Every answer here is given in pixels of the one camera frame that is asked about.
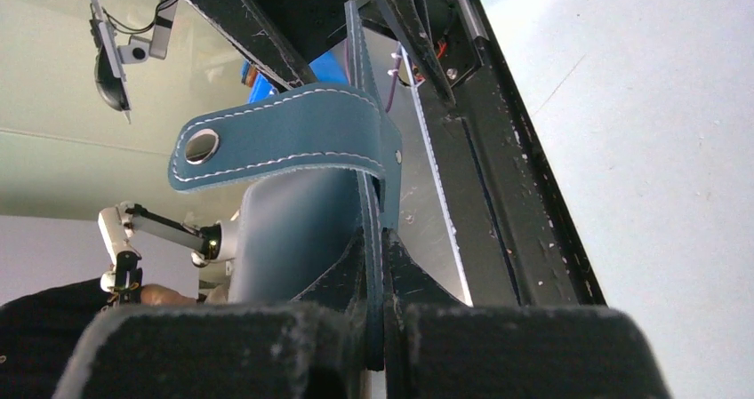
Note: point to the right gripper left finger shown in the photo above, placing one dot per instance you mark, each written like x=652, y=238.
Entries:
x=310, y=347

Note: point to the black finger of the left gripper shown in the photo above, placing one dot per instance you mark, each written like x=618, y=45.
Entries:
x=250, y=30

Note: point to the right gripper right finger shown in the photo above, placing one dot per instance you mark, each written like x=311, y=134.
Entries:
x=438, y=347

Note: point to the blue leather card holder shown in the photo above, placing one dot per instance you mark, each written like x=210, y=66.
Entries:
x=321, y=163

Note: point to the external camera on mount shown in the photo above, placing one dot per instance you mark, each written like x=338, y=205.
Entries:
x=118, y=45

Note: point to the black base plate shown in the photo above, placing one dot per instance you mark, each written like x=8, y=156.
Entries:
x=512, y=237

